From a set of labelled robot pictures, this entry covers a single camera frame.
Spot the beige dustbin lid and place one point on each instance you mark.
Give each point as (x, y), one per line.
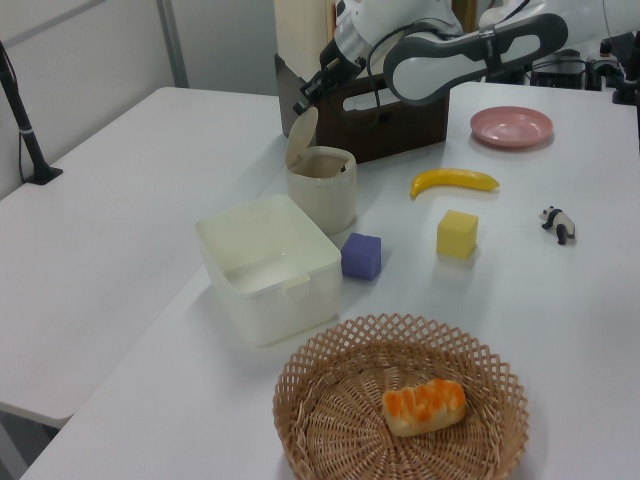
(301, 140)

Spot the pink plastic plate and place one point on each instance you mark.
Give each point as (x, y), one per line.
(510, 127)

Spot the yellow toy banana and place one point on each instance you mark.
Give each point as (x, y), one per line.
(450, 179)

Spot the yellow foam cube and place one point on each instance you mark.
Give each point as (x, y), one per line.
(456, 237)

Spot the woven wicker basket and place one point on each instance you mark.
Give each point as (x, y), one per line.
(340, 430)

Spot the black camera stand clamp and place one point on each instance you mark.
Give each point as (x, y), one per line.
(625, 82)

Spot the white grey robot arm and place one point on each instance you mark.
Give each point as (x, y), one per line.
(430, 75)

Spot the cream plastic open container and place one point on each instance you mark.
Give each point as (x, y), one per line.
(280, 310)

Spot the purple foam cube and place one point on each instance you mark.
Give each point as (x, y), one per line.
(361, 257)

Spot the orange topped toy bread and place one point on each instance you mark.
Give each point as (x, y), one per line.
(425, 407)

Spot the small beige dustbin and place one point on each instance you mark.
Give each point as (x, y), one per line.
(325, 200)

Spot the panda toy figure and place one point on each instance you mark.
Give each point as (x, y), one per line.
(560, 222)

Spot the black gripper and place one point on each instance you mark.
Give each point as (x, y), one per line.
(340, 62)

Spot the dark brown wooden box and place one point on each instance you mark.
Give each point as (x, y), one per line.
(410, 130)

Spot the black electronic equipment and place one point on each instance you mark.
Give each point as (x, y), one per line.
(560, 75)

